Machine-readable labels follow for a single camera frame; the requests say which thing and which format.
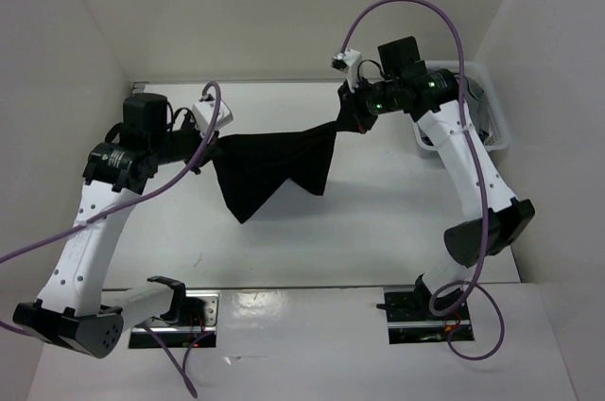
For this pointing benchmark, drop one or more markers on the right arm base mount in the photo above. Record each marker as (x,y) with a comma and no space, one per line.
(409,322)

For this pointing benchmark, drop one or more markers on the black skirt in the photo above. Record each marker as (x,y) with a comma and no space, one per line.
(250,168)

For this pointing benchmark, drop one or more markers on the white perforated plastic basket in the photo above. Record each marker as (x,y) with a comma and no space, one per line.
(498,142)

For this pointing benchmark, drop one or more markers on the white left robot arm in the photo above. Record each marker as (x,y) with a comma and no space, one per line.
(69,312)

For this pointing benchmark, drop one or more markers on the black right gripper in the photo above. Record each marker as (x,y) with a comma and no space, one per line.
(352,114)

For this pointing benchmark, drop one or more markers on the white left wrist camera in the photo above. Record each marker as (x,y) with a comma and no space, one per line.
(211,116)

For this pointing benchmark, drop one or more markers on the grey skirt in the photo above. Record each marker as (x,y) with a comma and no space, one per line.
(478,107)

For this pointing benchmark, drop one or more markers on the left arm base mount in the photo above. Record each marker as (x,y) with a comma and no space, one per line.
(184,320)

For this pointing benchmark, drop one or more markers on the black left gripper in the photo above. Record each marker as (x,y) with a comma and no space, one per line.
(208,153)

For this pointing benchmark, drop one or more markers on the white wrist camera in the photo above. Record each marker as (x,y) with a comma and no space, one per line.
(348,62)
(211,116)

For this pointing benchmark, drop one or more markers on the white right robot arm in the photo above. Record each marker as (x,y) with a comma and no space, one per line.
(493,215)

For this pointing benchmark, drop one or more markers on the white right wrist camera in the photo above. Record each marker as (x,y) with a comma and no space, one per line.
(348,62)

